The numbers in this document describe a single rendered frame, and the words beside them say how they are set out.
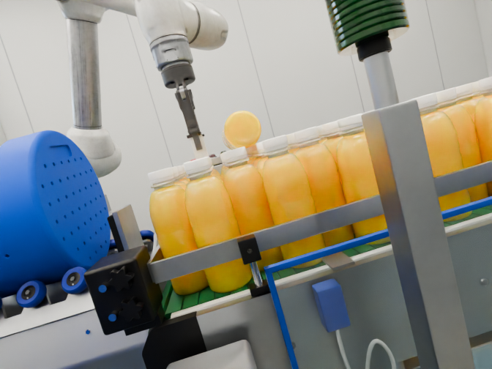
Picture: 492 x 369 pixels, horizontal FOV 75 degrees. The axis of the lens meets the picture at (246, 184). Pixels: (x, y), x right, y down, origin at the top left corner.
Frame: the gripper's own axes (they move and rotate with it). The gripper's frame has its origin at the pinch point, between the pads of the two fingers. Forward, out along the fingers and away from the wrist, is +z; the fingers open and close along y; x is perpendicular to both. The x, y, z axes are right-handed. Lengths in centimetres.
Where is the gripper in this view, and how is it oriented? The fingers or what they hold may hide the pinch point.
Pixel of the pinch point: (200, 151)
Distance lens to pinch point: 78.1
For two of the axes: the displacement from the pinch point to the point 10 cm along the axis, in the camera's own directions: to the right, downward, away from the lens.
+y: 1.0, 0.8, -9.9
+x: 9.6, -2.8, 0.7
